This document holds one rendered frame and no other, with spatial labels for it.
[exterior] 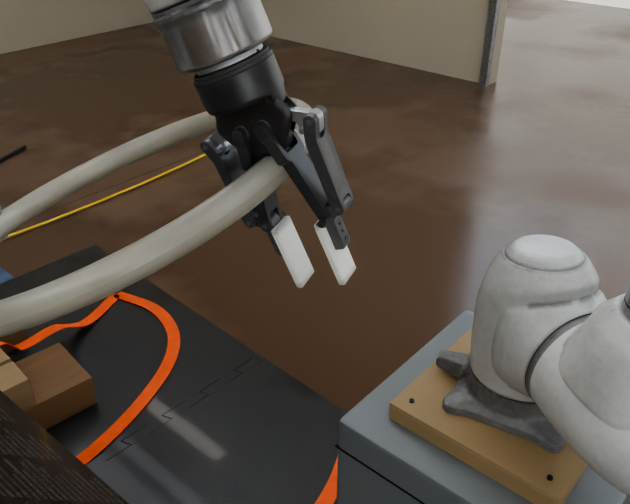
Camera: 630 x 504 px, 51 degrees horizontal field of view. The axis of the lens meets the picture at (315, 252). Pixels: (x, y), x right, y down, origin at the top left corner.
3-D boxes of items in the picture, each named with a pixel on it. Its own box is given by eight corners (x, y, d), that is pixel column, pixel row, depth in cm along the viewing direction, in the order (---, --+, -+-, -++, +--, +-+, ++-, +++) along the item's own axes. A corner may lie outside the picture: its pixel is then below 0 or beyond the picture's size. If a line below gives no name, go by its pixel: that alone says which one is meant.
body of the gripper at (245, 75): (287, 31, 59) (326, 127, 62) (216, 55, 63) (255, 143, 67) (244, 60, 53) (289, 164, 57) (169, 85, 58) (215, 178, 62)
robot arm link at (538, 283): (535, 325, 111) (559, 208, 99) (609, 399, 96) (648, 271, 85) (448, 346, 106) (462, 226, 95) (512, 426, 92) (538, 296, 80)
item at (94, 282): (-193, 390, 65) (-215, 367, 63) (67, 179, 106) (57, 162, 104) (246, 282, 47) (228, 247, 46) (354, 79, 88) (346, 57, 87)
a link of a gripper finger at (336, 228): (322, 197, 63) (349, 193, 62) (341, 242, 66) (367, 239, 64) (315, 205, 62) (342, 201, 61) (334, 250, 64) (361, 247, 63)
